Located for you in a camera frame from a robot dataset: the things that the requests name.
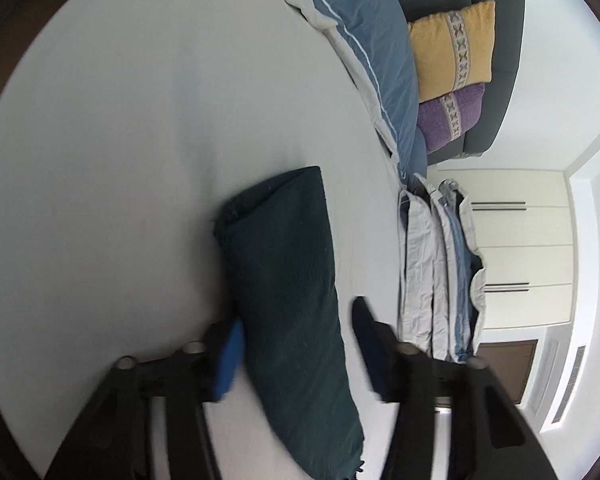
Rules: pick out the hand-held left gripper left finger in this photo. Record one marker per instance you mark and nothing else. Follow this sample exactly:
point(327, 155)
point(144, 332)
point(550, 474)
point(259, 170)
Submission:
point(230, 360)

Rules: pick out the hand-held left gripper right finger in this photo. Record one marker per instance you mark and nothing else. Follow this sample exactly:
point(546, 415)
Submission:
point(375, 360)

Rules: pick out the dark green knitted sweater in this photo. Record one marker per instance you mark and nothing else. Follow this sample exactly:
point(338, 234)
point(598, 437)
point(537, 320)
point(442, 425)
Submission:
point(290, 310)

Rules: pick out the folded grey and blue duvet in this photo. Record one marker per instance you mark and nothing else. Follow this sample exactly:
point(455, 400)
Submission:
point(420, 260)

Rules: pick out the brown wooden door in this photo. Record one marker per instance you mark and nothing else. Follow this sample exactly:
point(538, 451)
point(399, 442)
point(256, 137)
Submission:
point(510, 370)

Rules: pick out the white air vent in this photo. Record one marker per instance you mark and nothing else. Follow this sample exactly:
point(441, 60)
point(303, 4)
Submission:
point(569, 385)

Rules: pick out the white wardrobe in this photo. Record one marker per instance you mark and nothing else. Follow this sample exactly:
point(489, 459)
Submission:
point(525, 230)

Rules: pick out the white bed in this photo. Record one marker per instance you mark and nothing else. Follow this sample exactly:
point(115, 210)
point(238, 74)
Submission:
point(130, 135)

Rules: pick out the purple cushion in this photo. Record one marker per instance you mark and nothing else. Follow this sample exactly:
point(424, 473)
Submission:
point(472, 110)

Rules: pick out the yellow cushion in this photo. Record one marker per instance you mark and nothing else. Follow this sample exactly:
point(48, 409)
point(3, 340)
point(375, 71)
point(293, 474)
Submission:
point(430, 50)

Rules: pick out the blue pillow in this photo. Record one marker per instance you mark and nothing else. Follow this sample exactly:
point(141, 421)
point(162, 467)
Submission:
point(370, 35)

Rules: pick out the grey-blue upholstered headboard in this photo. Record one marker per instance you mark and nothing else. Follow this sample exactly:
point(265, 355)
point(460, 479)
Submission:
point(505, 35)

